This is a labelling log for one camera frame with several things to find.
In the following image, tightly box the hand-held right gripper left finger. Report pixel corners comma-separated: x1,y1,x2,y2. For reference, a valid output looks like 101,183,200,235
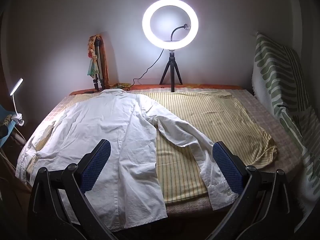
27,139,118,240

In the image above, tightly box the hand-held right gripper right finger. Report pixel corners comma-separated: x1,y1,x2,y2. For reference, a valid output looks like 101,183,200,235
212,141,294,240

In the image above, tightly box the white shirt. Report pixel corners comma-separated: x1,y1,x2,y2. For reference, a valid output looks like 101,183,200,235
15,89,240,232

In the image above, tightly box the yellow striped sheet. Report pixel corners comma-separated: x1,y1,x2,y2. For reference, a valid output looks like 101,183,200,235
26,89,278,204

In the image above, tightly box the orange bed sheet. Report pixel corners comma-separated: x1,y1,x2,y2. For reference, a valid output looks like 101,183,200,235
69,83,244,96

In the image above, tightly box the yellow green patterned cloth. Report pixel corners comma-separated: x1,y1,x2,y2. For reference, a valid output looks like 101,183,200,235
110,82,132,90

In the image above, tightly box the white clip lamp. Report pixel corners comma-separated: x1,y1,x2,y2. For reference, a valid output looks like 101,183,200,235
9,78,25,128

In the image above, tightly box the blue chair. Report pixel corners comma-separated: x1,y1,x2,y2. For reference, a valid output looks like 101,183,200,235
0,104,15,150

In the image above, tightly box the green striped white pillow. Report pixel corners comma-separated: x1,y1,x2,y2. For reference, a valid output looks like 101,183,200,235
251,31,320,230

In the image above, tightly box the colourful scarf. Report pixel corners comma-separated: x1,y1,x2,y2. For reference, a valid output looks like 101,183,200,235
86,34,103,77

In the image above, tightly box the folded metal tripod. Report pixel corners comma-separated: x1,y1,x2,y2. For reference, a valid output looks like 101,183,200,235
92,36,107,92

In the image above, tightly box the orange hanging cloth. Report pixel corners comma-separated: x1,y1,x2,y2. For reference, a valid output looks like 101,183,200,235
99,32,111,88

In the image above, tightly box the black mini tripod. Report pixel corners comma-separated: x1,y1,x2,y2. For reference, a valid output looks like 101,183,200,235
159,49,183,93

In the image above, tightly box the black gooseneck phone holder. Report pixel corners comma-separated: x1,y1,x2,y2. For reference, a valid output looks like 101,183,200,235
170,24,190,42

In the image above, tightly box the white lamp cable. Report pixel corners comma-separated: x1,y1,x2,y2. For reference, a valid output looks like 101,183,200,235
0,125,28,180

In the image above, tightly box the black ring light cable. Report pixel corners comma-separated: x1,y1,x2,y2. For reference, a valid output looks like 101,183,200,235
124,49,164,90

